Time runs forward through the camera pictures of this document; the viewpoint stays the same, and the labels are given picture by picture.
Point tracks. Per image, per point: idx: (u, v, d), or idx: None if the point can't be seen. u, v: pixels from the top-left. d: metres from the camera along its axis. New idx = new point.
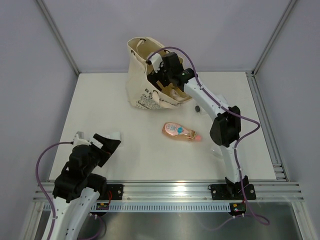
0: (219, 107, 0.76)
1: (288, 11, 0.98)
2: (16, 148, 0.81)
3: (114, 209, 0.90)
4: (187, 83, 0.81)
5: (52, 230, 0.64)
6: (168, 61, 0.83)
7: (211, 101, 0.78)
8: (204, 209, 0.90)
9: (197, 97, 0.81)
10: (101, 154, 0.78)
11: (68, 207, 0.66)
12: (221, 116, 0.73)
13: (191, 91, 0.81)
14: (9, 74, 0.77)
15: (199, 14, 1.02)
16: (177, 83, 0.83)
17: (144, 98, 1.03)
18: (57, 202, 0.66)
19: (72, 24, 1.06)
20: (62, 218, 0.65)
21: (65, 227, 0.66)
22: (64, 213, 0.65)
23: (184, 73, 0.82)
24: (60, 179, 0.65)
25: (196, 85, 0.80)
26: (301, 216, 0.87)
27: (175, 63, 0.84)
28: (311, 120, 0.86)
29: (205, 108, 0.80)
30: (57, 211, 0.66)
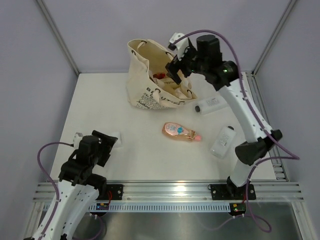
0: (261, 129, 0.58)
1: (288, 11, 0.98)
2: (16, 148, 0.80)
3: (114, 209, 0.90)
4: (229, 84, 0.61)
5: (54, 212, 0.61)
6: (207, 48, 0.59)
7: (252, 118, 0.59)
8: (204, 209, 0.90)
9: (235, 107, 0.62)
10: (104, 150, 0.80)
11: (73, 189, 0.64)
12: (260, 142, 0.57)
13: (229, 98, 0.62)
14: (9, 74, 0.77)
15: (199, 14, 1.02)
16: (214, 78, 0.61)
17: (146, 97, 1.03)
18: (62, 185, 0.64)
19: (72, 24, 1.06)
20: (65, 202, 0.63)
21: (67, 212, 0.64)
22: (68, 196, 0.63)
23: (226, 68, 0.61)
24: (67, 164, 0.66)
25: (238, 92, 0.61)
26: (301, 216, 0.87)
27: (216, 52, 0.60)
28: (311, 120, 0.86)
29: (242, 124, 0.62)
30: (61, 194, 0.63)
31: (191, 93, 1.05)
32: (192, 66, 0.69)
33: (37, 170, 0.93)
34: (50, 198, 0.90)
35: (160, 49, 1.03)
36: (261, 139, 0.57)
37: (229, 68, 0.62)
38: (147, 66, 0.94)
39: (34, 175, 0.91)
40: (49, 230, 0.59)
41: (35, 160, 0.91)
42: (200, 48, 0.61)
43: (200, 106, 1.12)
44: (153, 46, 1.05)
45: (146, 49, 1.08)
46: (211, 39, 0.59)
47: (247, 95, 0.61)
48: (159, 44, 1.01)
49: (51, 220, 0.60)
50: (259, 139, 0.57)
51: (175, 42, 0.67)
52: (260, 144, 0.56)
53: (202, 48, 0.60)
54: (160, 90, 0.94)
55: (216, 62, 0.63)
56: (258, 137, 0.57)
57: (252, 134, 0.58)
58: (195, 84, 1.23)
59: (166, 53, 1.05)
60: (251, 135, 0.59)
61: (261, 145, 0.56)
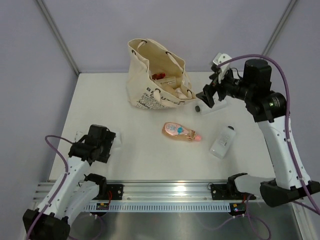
0: (298, 178, 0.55)
1: (288, 11, 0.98)
2: (16, 148, 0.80)
3: (114, 209, 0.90)
4: (272, 121, 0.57)
5: (61, 184, 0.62)
6: (257, 74, 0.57)
7: (290, 164, 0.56)
8: (204, 209, 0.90)
9: (273, 146, 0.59)
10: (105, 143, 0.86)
11: (82, 165, 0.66)
12: (293, 192, 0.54)
13: (269, 134, 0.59)
14: (9, 74, 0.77)
15: (199, 14, 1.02)
16: (256, 108, 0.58)
17: (146, 97, 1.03)
18: (71, 160, 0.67)
19: (73, 24, 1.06)
20: (74, 176, 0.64)
21: (73, 187, 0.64)
22: (77, 171, 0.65)
23: (273, 103, 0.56)
24: (77, 144, 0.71)
25: (281, 131, 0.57)
26: (301, 216, 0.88)
27: (264, 81, 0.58)
28: (312, 121, 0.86)
29: (277, 165, 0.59)
30: (70, 168, 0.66)
31: (191, 93, 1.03)
32: (232, 91, 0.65)
33: (37, 170, 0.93)
34: None
35: (160, 49, 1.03)
36: (295, 188, 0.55)
37: (275, 101, 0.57)
38: (148, 65, 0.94)
39: (34, 175, 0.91)
40: (55, 200, 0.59)
41: (35, 160, 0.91)
42: (248, 73, 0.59)
43: (200, 106, 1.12)
44: (153, 46, 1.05)
45: (146, 49, 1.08)
46: (263, 67, 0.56)
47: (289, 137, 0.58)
48: (159, 44, 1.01)
49: (58, 191, 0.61)
50: (292, 187, 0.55)
51: (220, 64, 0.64)
52: (293, 195, 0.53)
53: (251, 73, 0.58)
54: (160, 90, 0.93)
55: (262, 91, 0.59)
56: (291, 186, 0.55)
57: (286, 181, 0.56)
58: (195, 84, 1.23)
59: (166, 53, 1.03)
60: (285, 181, 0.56)
61: (294, 196, 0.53)
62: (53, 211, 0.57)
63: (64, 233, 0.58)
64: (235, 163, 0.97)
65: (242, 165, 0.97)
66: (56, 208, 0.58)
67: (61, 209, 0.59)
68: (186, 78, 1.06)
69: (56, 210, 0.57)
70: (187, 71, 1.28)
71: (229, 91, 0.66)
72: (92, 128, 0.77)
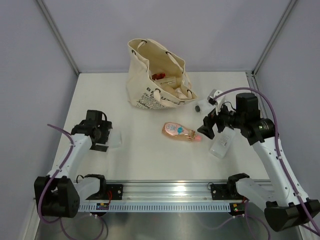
0: (295, 195, 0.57)
1: (288, 11, 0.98)
2: (16, 147, 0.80)
3: (114, 209, 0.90)
4: (263, 141, 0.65)
5: (68, 155, 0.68)
6: (245, 103, 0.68)
7: (285, 180, 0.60)
8: (204, 209, 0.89)
9: (268, 165, 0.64)
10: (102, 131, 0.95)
11: (86, 138, 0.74)
12: (291, 207, 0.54)
13: (263, 154, 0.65)
14: (9, 74, 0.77)
15: (199, 14, 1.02)
16: (249, 133, 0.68)
17: (146, 97, 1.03)
18: (76, 136, 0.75)
19: (73, 24, 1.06)
20: (79, 147, 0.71)
21: (77, 160, 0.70)
22: (82, 143, 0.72)
23: (262, 126, 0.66)
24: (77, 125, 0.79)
25: (272, 150, 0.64)
26: None
27: (253, 109, 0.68)
28: (312, 120, 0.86)
29: (274, 185, 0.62)
30: (75, 141, 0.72)
31: (191, 93, 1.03)
32: (229, 121, 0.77)
33: (37, 170, 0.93)
34: None
35: (160, 49, 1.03)
36: (294, 205, 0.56)
37: (265, 125, 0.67)
38: (148, 65, 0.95)
39: (34, 174, 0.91)
40: (65, 166, 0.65)
41: (35, 160, 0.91)
42: (240, 103, 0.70)
43: (200, 106, 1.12)
44: (153, 46, 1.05)
45: (146, 49, 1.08)
46: (250, 97, 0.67)
47: (282, 157, 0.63)
48: (159, 44, 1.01)
49: (67, 159, 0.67)
50: (290, 204, 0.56)
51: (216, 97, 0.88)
52: (291, 210, 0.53)
53: (240, 103, 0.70)
54: (160, 90, 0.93)
55: (253, 118, 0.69)
56: (289, 202, 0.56)
57: (284, 197, 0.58)
58: (195, 84, 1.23)
59: (166, 53, 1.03)
60: (283, 198, 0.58)
61: (293, 212, 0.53)
62: (65, 174, 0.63)
63: (75, 202, 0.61)
64: (236, 163, 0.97)
65: (242, 165, 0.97)
66: (67, 172, 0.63)
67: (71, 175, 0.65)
68: (186, 78, 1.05)
69: (67, 173, 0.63)
70: (187, 71, 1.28)
71: (226, 121, 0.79)
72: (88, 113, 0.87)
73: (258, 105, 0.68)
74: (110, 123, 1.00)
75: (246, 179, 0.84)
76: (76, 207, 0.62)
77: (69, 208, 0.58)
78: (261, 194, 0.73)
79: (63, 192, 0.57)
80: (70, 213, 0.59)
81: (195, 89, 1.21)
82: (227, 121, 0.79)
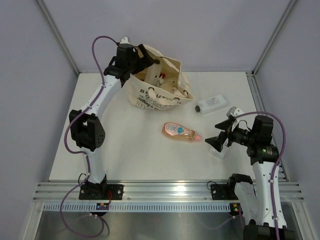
0: (273, 218, 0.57)
1: (288, 11, 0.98)
2: (17, 147, 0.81)
3: (114, 209, 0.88)
4: (261, 163, 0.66)
5: (98, 96, 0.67)
6: (260, 126, 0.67)
7: (269, 202, 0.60)
8: (204, 210, 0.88)
9: (259, 185, 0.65)
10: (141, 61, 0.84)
11: (116, 81, 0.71)
12: (265, 227, 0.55)
13: (258, 174, 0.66)
14: (9, 74, 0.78)
15: (199, 14, 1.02)
16: (252, 152, 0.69)
17: (142, 98, 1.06)
18: (107, 77, 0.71)
19: (72, 24, 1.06)
20: (109, 90, 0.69)
21: (106, 102, 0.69)
22: (112, 86, 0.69)
23: (266, 149, 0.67)
24: (109, 67, 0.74)
25: (267, 173, 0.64)
26: (301, 216, 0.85)
27: (265, 133, 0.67)
28: (311, 120, 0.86)
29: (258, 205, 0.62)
30: (107, 83, 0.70)
31: (187, 93, 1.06)
32: (242, 139, 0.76)
33: (38, 170, 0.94)
34: (50, 198, 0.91)
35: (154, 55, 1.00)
36: (268, 226, 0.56)
37: (269, 150, 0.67)
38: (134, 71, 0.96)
39: (34, 175, 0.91)
40: (95, 105, 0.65)
41: (34, 160, 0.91)
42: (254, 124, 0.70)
43: (200, 106, 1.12)
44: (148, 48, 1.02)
45: None
46: (267, 121, 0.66)
47: (274, 182, 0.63)
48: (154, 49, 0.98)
49: (97, 98, 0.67)
50: (265, 224, 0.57)
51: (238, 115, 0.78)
52: (264, 228, 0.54)
53: (256, 124, 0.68)
54: (153, 88, 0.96)
55: (262, 142, 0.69)
56: (265, 222, 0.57)
57: (262, 217, 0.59)
58: (195, 84, 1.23)
59: (161, 57, 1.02)
60: (261, 217, 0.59)
61: (264, 231, 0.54)
62: (94, 112, 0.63)
63: (101, 137, 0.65)
64: (235, 163, 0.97)
65: (242, 165, 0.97)
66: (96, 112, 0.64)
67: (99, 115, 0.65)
68: (183, 78, 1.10)
69: (96, 112, 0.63)
70: (187, 71, 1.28)
71: (238, 138, 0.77)
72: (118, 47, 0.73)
73: (272, 131, 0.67)
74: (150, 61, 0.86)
75: (247, 184, 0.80)
76: (101, 140, 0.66)
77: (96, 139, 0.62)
78: (250, 206, 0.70)
79: (91, 127, 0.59)
80: (96, 144, 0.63)
81: (195, 89, 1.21)
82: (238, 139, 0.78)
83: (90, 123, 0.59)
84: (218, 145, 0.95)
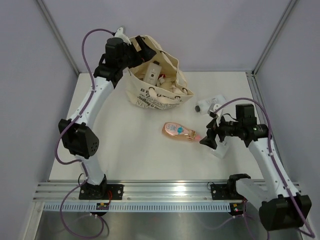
0: (284, 188, 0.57)
1: (288, 11, 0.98)
2: (17, 147, 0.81)
3: (114, 209, 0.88)
4: (256, 140, 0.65)
5: (89, 101, 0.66)
6: (243, 110, 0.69)
7: (276, 175, 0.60)
8: (204, 210, 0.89)
9: (261, 162, 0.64)
10: (135, 57, 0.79)
11: (107, 84, 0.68)
12: (281, 199, 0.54)
13: (256, 152, 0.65)
14: (9, 74, 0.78)
15: (199, 14, 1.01)
16: (244, 135, 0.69)
17: (142, 97, 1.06)
18: (98, 80, 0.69)
19: (72, 24, 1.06)
20: (100, 94, 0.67)
21: (98, 108, 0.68)
22: (102, 90, 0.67)
23: (256, 128, 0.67)
24: (100, 68, 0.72)
25: (264, 148, 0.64)
26: None
27: (250, 115, 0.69)
28: (311, 120, 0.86)
29: (266, 180, 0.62)
30: (97, 87, 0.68)
31: (186, 91, 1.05)
32: (230, 130, 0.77)
33: (38, 170, 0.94)
34: (50, 198, 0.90)
35: (155, 49, 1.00)
36: (283, 197, 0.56)
37: (260, 129, 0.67)
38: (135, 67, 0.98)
39: (34, 174, 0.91)
40: (85, 113, 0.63)
41: (34, 160, 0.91)
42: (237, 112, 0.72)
43: (200, 106, 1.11)
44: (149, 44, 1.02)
45: None
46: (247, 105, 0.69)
47: (274, 154, 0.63)
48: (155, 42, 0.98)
49: (88, 104, 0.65)
50: (279, 196, 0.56)
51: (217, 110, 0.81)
52: (281, 202, 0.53)
53: (238, 111, 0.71)
54: (154, 88, 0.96)
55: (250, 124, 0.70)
56: (279, 194, 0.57)
57: (274, 191, 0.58)
58: (195, 84, 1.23)
59: (161, 52, 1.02)
60: (273, 191, 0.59)
61: (282, 204, 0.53)
62: (84, 121, 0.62)
63: (95, 144, 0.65)
64: (235, 163, 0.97)
65: (242, 165, 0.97)
66: (87, 120, 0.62)
67: (91, 122, 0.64)
68: (180, 77, 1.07)
69: (87, 121, 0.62)
70: (187, 71, 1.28)
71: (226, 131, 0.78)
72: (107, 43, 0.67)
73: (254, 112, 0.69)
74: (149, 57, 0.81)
75: (247, 179, 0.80)
76: (95, 147, 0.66)
77: (89, 147, 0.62)
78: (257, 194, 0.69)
79: (82, 137, 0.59)
80: (89, 152, 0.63)
81: (195, 90, 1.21)
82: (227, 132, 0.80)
83: (81, 134, 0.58)
84: (211, 142, 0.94)
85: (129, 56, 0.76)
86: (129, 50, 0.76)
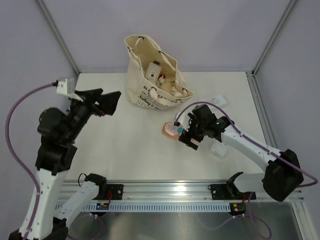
0: (269, 154, 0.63)
1: (288, 11, 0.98)
2: (16, 147, 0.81)
3: (114, 209, 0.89)
4: (224, 131, 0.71)
5: (36, 208, 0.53)
6: (200, 113, 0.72)
7: (256, 147, 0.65)
8: (205, 210, 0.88)
9: (239, 146, 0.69)
10: (92, 111, 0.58)
11: (54, 180, 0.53)
12: (273, 165, 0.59)
13: (230, 140, 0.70)
14: (9, 74, 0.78)
15: (199, 14, 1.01)
16: (213, 133, 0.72)
17: (144, 95, 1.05)
18: (42, 175, 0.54)
19: (72, 24, 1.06)
20: (49, 183, 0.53)
21: (51, 199, 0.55)
22: (50, 188, 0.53)
23: (218, 121, 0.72)
24: (42, 147, 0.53)
25: (234, 133, 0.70)
26: (301, 215, 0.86)
27: (208, 114, 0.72)
28: (311, 120, 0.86)
29: (252, 157, 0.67)
30: (42, 186, 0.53)
31: (186, 91, 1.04)
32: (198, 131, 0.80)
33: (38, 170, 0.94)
34: None
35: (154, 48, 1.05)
36: (271, 161, 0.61)
37: (222, 120, 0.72)
38: (140, 63, 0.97)
39: None
40: (35, 225, 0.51)
41: (34, 160, 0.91)
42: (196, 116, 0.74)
43: None
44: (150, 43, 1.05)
45: (142, 46, 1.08)
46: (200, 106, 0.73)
47: (244, 133, 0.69)
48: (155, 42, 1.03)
49: (36, 212, 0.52)
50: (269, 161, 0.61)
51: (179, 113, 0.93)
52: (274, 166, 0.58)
53: (196, 115, 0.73)
54: (156, 88, 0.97)
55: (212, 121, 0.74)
56: (268, 161, 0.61)
57: (263, 161, 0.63)
58: (195, 84, 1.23)
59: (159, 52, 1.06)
60: (263, 163, 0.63)
61: (276, 167, 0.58)
62: (36, 236, 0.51)
63: (59, 233, 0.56)
64: (235, 163, 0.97)
65: (242, 164, 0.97)
66: (39, 232, 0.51)
67: (46, 224, 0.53)
68: (180, 78, 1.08)
69: (38, 235, 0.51)
70: (187, 71, 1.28)
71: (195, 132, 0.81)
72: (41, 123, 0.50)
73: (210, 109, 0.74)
74: (109, 106, 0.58)
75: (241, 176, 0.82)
76: (62, 231, 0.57)
77: None
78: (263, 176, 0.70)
79: None
80: None
81: (195, 90, 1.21)
82: (195, 131, 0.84)
83: None
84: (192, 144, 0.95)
85: (80, 115, 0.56)
86: (78, 108, 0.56)
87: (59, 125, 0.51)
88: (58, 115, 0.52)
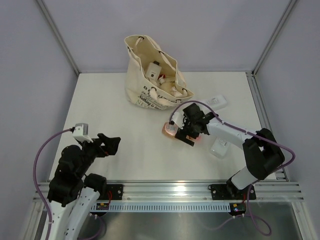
0: (246, 134, 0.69)
1: (288, 11, 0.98)
2: (17, 147, 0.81)
3: (114, 209, 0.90)
4: (209, 123, 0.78)
5: (48, 234, 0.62)
6: (190, 111, 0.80)
7: (235, 131, 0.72)
8: (205, 210, 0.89)
9: (223, 133, 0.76)
10: (98, 151, 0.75)
11: (64, 210, 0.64)
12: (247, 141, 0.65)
13: (215, 129, 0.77)
14: (9, 74, 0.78)
15: (199, 14, 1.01)
16: (201, 127, 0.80)
17: (144, 95, 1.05)
18: (53, 206, 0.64)
19: (72, 23, 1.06)
20: (60, 212, 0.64)
21: (62, 227, 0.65)
22: (60, 217, 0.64)
23: (204, 116, 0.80)
24: (54, 181, 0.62)
25: (216, 122, 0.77)
26: (301, 215, 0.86)
27: (197, 111, 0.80)
28: (311, 120, 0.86)
29: (235, 141, 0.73)
30: (53, 215, 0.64)
31: (186, 91, 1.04)
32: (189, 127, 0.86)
33: (38, 170, 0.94)
34: None
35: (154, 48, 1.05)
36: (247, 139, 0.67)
37: (207, 115, 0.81)
38: (140, 63, 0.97)
39: None
40: None
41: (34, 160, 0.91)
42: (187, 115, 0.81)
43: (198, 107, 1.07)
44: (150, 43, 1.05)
45: (142, 46, 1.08)
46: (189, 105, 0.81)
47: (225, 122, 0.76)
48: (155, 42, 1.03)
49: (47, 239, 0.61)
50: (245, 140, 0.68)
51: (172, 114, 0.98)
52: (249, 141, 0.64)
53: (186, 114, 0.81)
54: (156, 88, 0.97)
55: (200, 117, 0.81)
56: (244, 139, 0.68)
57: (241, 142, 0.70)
58: (195, 84, 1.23)
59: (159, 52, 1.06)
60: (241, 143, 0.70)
61: (250, 142, 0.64)
62: None
63: None
64: (235, 163, 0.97)
65: (242, 164, 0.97)
66: None
67: None
68: (180, 78, 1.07)
69: None
70: (187, 71, 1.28)
71: None
72: (63, 158, 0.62)
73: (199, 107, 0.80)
74: (112, 149, 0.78)
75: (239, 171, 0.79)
76: None
77: None
78: None
79: None
80: None
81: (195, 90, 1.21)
82: (189, 128, 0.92)
83: None
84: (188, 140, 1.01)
85: (90, 156, 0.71)
86: (88, 149, 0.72)
87: (76, 158, 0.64)
88: (75, 150, 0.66)
